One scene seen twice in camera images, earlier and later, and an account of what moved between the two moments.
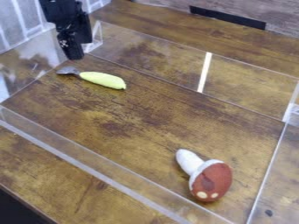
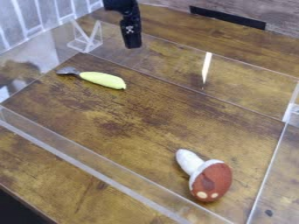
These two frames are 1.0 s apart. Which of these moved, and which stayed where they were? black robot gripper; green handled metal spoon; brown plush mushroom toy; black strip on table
Moved: black robot gripper
Stayed: black strip on table; brown plush mushroom toy; green handled metal spoon
